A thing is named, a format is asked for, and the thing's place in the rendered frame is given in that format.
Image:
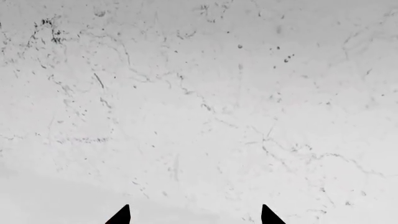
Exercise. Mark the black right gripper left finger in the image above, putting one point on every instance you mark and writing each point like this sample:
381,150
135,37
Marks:
122,217

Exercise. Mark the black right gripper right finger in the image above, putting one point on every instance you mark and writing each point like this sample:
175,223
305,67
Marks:
269,217

